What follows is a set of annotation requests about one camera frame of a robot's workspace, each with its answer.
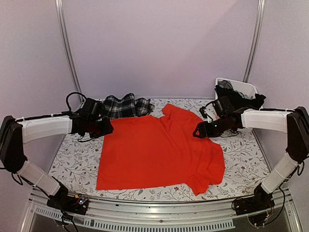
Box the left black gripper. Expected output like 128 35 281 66
87 117 113 139

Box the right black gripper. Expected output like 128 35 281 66
193 116 229 138

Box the black white plaid skirt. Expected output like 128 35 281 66
101 93 155 119

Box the red orange garment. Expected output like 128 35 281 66
96 104 225 195

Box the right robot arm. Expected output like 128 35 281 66
193 96 309 211

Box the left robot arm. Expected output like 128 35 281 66
0 98 113 210

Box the white plastic laundry bin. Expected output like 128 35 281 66
215 77 258 100

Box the floral patterned table mat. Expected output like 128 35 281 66
49 99 269 202

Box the black garment in bin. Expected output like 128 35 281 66
215 85 266 110

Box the grey garment in bin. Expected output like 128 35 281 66
218 80 234 90

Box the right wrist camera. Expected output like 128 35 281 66
199 106 213 122

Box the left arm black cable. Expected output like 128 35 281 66
65 91 87 111

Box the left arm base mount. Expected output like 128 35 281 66
47 186 89 215

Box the aluminium front rail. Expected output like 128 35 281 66
21 188 305 232

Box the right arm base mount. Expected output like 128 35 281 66
231 185 275 216

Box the left aluminium frame post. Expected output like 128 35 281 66
55 0 82 93

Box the aluminium frame post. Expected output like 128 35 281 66
55 0 82 93
242 0 266 83

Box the right aluminium frame post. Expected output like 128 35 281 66
242 0 266 83

